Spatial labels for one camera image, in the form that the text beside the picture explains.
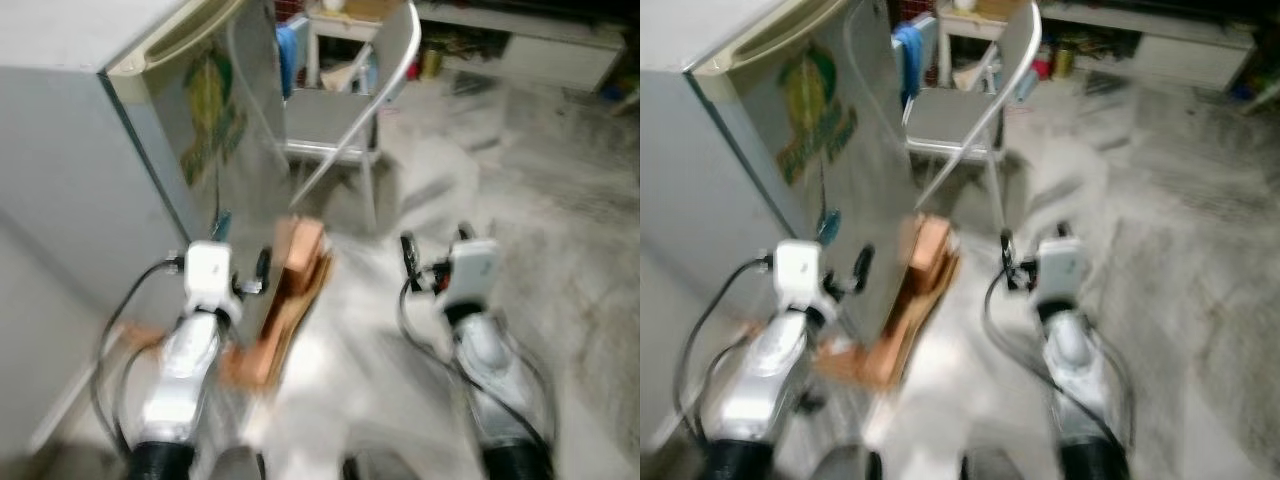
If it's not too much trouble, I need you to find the white fridge door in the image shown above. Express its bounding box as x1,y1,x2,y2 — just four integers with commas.
688,0,923,346
104,0,297,336

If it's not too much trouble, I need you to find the green yellow fridge sticker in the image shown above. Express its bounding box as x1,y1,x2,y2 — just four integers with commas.
778,46,861,188
178,48,248,188

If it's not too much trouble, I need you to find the white fridge body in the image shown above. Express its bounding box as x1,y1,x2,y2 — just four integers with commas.
640,0,831,336
0,0,216,336

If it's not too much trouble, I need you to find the orange brick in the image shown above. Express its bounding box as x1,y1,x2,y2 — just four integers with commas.
273,215,335,301
815,335,906,393
218,338,288,393
900,213,961,301

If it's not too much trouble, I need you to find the grey metal folding chair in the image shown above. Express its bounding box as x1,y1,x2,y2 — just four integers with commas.
903,0,1044,233
283,0,423,233

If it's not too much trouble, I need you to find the grey left robot leg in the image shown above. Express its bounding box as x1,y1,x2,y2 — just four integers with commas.
203,447,269,480
800,445,883,480

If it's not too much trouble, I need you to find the grey robot leg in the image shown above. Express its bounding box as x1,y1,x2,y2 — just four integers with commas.
957,455,1011,480
203,447,269,480
800,445,883,480
341,455,401,480

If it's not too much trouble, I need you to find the low white shelf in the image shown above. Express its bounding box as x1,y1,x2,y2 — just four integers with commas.
414,0,628,93
1038,0,1257,93

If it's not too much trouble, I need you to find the grey right robot leg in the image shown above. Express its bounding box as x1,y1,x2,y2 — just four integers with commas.
341,455,401,480
957,455,1011,480

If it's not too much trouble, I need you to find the blue cloth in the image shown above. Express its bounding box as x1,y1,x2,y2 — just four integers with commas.
892,24,927,103
275,24,302,98

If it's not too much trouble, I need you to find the white side table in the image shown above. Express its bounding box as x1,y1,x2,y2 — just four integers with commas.
935,0,1031,93
303,0,403,93

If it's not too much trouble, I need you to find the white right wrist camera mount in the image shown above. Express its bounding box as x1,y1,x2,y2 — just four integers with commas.
1035,237,1090,303
440,238,499,306

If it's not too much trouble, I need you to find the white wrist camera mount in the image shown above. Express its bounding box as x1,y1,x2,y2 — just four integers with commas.
775,239,834,313
1035,237,1090,303
440,238,499,306
185,241,242,313

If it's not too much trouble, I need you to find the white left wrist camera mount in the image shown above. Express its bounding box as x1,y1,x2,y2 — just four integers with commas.
775,239,834,313
185,241,242,313

